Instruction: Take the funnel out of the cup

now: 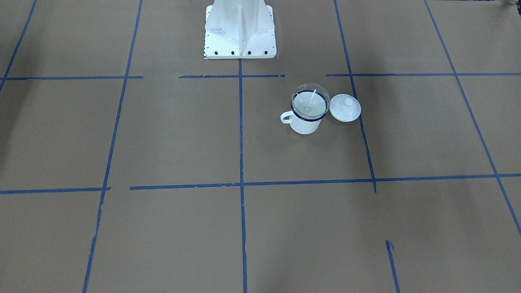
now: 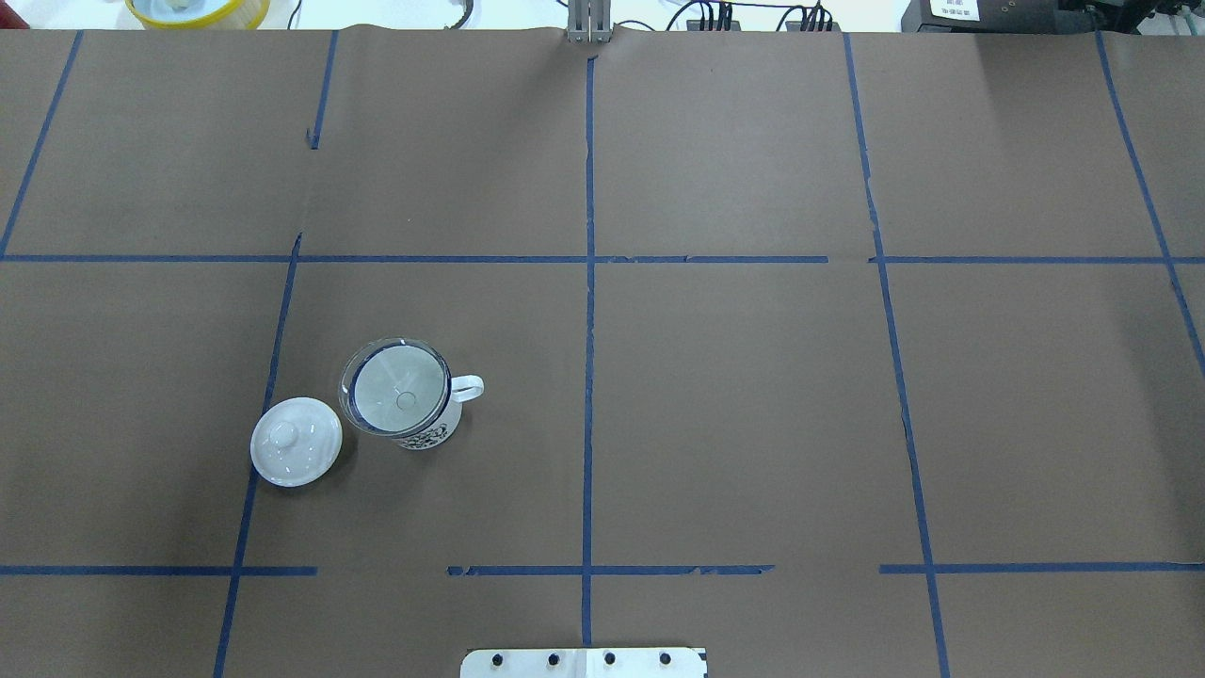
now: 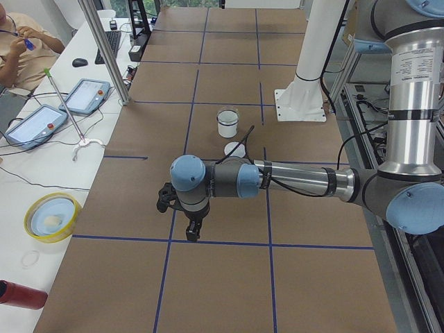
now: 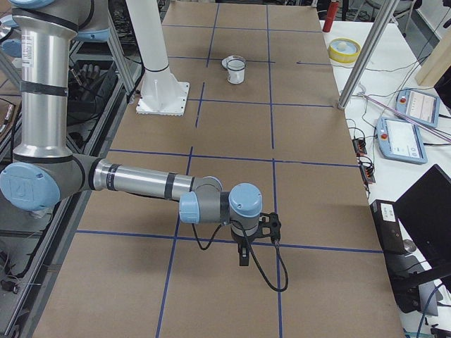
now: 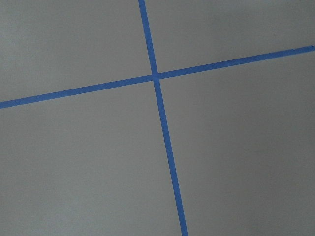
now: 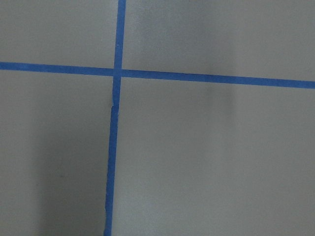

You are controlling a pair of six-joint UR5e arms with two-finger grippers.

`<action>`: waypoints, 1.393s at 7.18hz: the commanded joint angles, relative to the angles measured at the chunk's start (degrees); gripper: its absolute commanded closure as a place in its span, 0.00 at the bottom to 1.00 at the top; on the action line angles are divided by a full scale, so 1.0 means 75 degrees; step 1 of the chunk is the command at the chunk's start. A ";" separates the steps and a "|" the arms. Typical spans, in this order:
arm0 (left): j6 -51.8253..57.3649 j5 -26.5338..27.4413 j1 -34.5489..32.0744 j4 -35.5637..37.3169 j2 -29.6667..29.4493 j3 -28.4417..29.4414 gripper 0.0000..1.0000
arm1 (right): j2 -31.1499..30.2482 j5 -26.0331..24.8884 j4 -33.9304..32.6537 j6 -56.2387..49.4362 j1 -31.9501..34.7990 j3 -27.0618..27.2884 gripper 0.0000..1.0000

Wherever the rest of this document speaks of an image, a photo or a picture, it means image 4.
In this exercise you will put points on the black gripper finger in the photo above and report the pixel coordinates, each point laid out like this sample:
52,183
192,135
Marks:
243,256

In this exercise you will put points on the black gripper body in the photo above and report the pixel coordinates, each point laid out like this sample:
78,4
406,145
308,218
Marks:
242,242

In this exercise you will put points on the clear plastic funnel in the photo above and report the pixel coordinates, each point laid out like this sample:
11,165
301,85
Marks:
236,65

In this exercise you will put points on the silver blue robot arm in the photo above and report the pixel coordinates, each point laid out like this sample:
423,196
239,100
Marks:
45,171

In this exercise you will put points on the white enamel cup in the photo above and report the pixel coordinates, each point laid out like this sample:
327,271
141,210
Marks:
236,78

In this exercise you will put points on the white cup lid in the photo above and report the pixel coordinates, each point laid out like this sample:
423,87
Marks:
225,61

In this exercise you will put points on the lower orange black adapter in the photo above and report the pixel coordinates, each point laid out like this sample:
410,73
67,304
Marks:
367,172

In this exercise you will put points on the orange black adapter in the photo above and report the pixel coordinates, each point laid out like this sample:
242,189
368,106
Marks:
367,172
359,145

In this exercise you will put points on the upper orange black adapter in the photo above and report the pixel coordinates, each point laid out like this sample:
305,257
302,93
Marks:
359,145

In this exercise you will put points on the black computer box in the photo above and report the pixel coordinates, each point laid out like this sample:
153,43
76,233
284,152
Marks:
411,283

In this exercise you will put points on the black monitor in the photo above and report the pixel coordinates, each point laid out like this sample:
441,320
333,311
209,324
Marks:
424,211

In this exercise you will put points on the lower teach pendant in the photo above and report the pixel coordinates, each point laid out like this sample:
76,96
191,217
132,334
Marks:
400,140

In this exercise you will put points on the teach pendant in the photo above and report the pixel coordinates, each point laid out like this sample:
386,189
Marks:
420,106
400,140

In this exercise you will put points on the yellow tape roll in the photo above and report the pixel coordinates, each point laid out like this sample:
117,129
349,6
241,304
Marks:
344,50

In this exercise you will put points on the upper teach pendant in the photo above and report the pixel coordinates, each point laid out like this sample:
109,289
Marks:
420,106

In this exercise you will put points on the red bottle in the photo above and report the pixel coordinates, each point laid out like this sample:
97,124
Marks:
330,15

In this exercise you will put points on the wooden board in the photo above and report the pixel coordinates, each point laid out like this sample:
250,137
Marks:
436,64

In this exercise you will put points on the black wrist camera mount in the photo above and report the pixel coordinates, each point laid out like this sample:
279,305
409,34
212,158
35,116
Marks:
269,226

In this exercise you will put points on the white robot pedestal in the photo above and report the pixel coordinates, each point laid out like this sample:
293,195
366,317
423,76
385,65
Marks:
160,92

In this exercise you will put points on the silver aluminium post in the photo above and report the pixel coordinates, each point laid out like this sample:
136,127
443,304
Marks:
382,19

